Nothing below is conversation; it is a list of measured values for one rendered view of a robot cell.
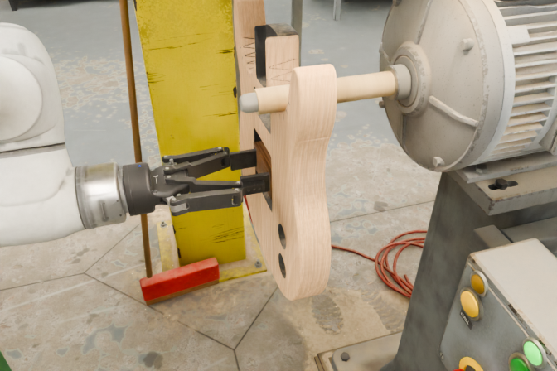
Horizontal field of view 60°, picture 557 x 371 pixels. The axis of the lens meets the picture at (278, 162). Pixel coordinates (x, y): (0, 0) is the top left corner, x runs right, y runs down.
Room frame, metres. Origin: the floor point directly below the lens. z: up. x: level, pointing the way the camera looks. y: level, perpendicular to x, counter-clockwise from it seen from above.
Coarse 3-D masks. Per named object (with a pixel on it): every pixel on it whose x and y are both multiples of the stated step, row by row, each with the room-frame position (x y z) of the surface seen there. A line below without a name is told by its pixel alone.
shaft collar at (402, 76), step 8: (400, 64) 0.59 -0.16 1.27; (392, 72) 0.57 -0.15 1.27; (400, 72) 0.56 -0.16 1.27; (408, 72) 0.57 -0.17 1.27; (400, 80) 0.56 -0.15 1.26; (408, 80) 0.56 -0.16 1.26; (400, 88) 0.55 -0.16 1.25; (408, 88) 0.56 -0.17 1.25; (392, 96) 0.56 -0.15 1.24; (400, 96) 0.56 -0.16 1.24
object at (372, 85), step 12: (384, 72) 0.57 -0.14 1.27; (288, 84) 0.54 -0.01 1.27; (348, 84) 0.55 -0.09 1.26; (360, 84) 0.55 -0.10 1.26; (372, 84) 0.55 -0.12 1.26; (384, 84) 0.56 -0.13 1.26; (264, 96) 0.51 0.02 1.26; (276, 96) 0.52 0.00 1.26; (348, 96) 0.54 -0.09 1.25; (360, 96) 0.54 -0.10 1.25; (372, 96) 0.55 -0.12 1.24; (384, 96) 0.56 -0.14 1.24; (264, 108) 0.51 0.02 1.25; (276, 108) 0.51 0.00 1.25
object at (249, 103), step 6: (240, 96) 0.52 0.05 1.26; (246, 96) 0.52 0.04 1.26; (252, 96) 0.52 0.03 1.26; (240, 102) 0.51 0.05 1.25; (246, 102) 0.51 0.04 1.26; (252, 102) 0.51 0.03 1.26; (240, 108) 0.52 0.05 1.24; (246, 108) 0.51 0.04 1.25; (252, 108) 0.51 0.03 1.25; (258, 108) 0.51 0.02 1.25
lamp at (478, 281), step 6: (474, 276) 0.37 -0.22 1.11; (480, 276) 0.36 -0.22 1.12; (474, 282) 0.36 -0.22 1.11; (480, 282) 0.36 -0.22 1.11; (486, 282) 0.35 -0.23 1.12; (474, 288) 0.36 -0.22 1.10; (480, 288) 0.35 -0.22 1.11; (486, 288) 0.35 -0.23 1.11; (480, 294) 0.35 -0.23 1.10; (486, 294) 0.35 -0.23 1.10
